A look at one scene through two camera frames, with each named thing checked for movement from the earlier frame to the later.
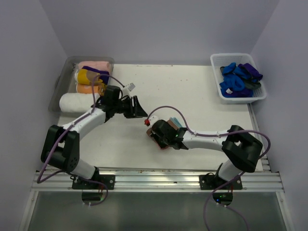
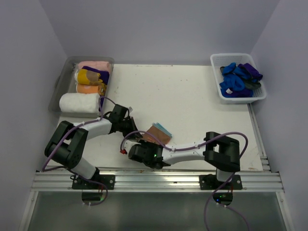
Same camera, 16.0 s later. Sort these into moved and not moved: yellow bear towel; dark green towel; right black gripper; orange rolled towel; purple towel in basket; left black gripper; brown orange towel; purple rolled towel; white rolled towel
Moved: left black gripper; right black gripper; brown orange towel
Not moved: purple towel in basket; orange rolled towel; white rolled towel; purple rolled towel; yellow bear towel; dark green towel
